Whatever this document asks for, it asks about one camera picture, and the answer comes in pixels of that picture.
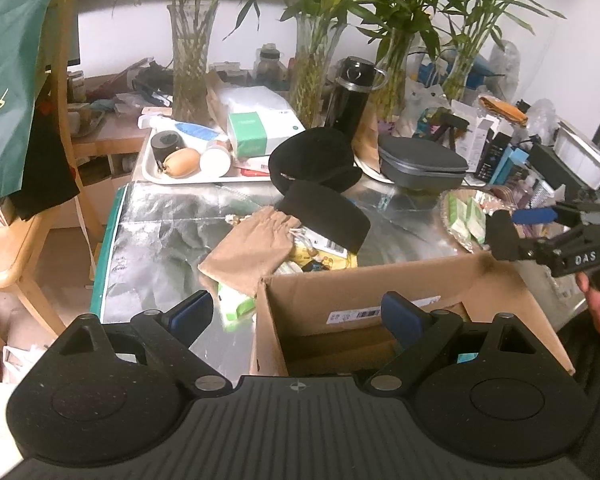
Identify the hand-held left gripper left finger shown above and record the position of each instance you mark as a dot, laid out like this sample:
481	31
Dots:
192	312

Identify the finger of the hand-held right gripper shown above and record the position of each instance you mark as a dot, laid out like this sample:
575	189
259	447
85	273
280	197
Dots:
502	237
532	215

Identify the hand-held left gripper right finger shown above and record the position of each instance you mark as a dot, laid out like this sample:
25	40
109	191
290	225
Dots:
400	317

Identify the cardboard box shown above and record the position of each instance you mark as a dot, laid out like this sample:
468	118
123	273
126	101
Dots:
300	305

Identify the green white sachet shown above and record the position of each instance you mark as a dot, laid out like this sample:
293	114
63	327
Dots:
475	220
457	215

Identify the green wet wipes packet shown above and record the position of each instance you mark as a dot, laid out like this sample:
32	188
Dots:
235	307

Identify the blue carton box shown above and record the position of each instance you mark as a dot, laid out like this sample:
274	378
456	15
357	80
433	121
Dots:
512	165

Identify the black carton box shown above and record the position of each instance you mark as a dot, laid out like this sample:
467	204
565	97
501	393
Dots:
492	157

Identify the white plastic tub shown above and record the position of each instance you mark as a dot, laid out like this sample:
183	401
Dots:
582	152

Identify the yellow printed packet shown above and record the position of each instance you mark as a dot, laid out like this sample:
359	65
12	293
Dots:
330	262

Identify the white labelled packet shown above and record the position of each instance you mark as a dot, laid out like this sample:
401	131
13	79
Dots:
330	246

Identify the white carton box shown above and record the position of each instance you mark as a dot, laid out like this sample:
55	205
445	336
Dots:
472	125

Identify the orange yellow cloth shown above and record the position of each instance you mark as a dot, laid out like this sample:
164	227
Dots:
505	107

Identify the grey zip case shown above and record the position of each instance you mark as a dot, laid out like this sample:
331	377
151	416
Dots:
420	162

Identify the small black tripod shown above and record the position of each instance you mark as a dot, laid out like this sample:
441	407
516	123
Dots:
450	127

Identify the blue plastic object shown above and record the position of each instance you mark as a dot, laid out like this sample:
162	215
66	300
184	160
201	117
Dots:
480	72

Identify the white jar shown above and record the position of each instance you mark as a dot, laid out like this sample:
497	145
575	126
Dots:
215	161

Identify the clear plastic bag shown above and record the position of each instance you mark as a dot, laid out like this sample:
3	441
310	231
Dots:
506	62

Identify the white printed plastic bag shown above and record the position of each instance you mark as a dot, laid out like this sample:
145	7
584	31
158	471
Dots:
422	105

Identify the black tape roll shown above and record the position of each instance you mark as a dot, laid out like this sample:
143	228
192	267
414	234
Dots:
165	144

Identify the blue white packet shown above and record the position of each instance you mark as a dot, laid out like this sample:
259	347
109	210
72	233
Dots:
197	131

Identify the green white tissue box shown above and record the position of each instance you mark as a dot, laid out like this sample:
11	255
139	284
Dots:
260	134

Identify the wooden chair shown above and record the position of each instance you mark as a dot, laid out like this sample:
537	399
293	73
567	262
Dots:
10	255

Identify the wooden side table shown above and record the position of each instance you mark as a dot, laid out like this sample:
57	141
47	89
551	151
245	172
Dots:
115	135

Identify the glass bottle vase with bamboo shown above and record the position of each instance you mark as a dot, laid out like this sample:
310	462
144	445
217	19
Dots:
395	75

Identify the white plastic bottle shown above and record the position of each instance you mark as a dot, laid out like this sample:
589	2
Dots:
155	120

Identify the black cloth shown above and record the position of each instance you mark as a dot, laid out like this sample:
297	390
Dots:
45	170

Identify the black thermos bottle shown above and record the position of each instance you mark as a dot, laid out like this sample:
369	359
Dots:
347	100

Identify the brown paper bag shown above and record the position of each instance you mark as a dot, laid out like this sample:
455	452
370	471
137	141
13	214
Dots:
216	100

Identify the white plastic package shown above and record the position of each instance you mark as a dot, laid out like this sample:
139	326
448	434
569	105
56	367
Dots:
250	101

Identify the dark lidded jar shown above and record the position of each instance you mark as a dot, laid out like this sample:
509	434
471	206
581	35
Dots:
270	62

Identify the green cloth bag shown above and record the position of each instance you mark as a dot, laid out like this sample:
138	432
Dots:
10	85

